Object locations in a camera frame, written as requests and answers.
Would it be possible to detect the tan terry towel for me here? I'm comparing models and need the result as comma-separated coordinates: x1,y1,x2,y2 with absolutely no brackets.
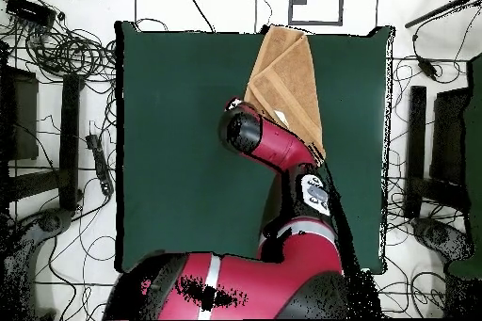
243,24,328,167

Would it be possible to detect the black flat panel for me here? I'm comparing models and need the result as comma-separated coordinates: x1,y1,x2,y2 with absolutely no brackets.
0,66,40,162
429,87,472,188

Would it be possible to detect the dark green tablecloth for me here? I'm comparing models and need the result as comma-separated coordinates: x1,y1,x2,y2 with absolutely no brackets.
114,20,396,275

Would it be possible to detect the black power strip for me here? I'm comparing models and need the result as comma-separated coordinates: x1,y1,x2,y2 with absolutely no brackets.
85,133,115,197

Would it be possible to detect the black power adapter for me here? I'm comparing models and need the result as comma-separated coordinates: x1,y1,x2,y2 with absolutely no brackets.
416,56,439,82

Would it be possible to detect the grey chair base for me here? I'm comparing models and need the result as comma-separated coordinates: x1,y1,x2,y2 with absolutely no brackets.
10,207,74,247
410,217,475,262

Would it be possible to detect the black tripod pole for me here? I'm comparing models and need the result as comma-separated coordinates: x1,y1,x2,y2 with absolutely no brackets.
404,0,482,29

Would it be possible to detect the black device box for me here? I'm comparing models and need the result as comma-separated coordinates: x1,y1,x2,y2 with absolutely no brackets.
5,0,57,29

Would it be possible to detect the black frame bar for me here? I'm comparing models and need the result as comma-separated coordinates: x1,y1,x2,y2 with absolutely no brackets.
404,85,427,218
58,73,82,212

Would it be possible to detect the tangled black cable bundle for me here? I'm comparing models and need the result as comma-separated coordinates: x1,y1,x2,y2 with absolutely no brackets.
22,26,118,81

